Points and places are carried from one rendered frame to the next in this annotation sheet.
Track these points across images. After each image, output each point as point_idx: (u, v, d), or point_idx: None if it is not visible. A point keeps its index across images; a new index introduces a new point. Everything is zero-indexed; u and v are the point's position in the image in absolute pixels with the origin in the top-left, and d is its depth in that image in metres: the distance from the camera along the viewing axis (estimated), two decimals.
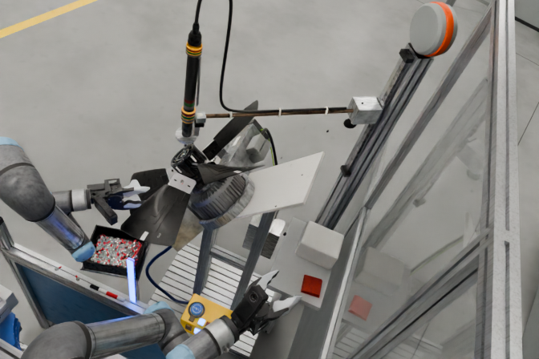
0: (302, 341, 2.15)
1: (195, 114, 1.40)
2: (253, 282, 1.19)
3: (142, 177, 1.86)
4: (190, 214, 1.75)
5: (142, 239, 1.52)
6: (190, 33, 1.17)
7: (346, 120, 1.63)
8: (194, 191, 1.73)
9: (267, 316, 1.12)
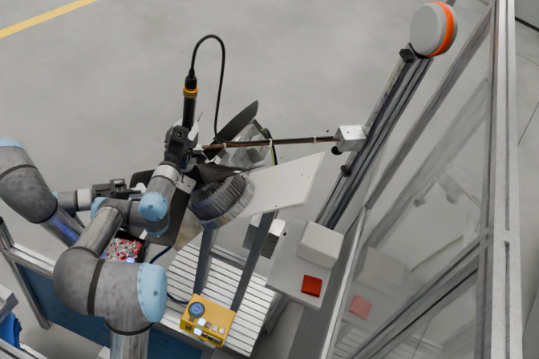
0: (302, 341, 2.15)
1: None
2: (168, 131, 1.39)
3: (142, 177, 1.86)
4: (190, 214, 1.75)
5: (141, 237, 1.52)
6: (187, 78, 1.28)
7: (334, 147, 1.74)
8: (194, 191, 1.73)
9: (192, 146, 1.38)
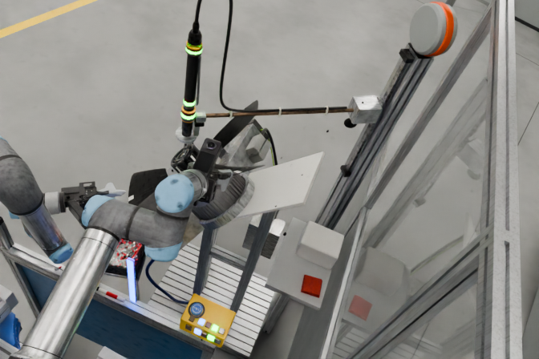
0: (302, 341, 2.15)
1: (195, 114, 1.40)
2: (189, 163, 1.21)
3: (142, 177, 1.86)
4: (190, 214, 1.75)
5: None
6: (190, 32, 1.17)
7: (346, 119, 1.62)
8: None
9: (220, 173, 1.17)
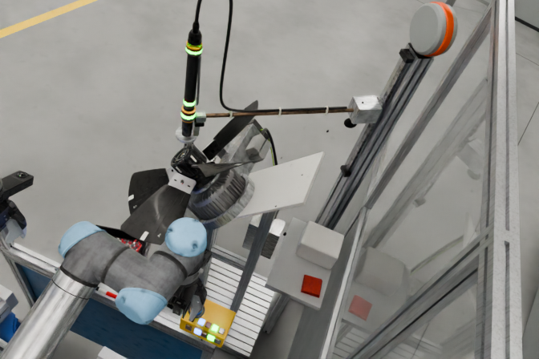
0: (302, 341, 2.15)
1: (195, 114, 1.40)
2: None
3: None
4: (190, 214, 1.75)
5: (128, 199, 1.87)
6: (190, 32, 1.17)
7: (346, 119, 1.62)
8: None
9: (202, 285, 1.02)
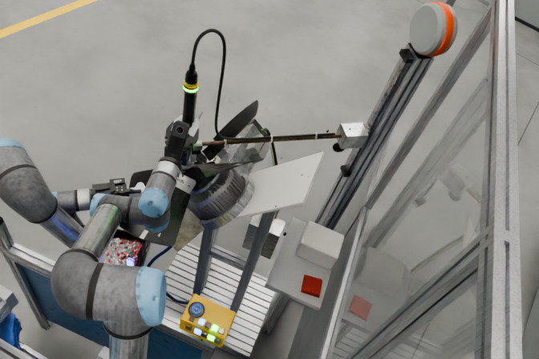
0: (302, 341, 2.15)
1: None
2: (168, 126, 1.38)
3: None
4: (190, 214, 1.75)
5: None
6: (187, 73, 1.27)
7: (335, 144, 1.73)
8: None
9: (192, 142, 1.36)
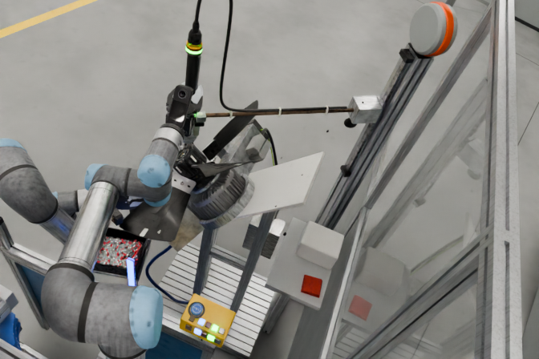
0: (302, 341, 2.15)
1: (195, 114, 1.40)
2: (169, 93, 1.28)
3: None
4: (190, 214, 1.75)
5: None
6: (190, 32, 1.17)
7: (346, 119, 1.62)
8: None
9: (196, 109, 1.26)
